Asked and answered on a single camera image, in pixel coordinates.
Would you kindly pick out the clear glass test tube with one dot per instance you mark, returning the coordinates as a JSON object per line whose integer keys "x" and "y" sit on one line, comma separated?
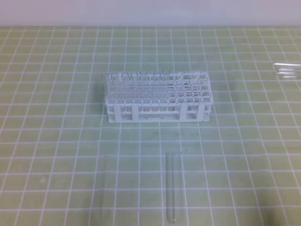
{"x": 170, "y": 189}

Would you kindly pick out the clear test tubes pile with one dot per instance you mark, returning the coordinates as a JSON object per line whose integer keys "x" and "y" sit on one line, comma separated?
{"x": 289, "y": 71}

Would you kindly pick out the white test tube rack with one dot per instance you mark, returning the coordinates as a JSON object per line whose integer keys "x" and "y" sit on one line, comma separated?
{"x": 190, "y": 99}

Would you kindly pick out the green grid tablecloth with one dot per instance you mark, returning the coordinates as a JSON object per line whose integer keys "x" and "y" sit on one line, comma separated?
{"x": 63, "y": 164}

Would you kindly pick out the test tubes in rack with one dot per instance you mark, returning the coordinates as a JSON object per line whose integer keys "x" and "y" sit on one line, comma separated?
{"x": 137, "y": 88}

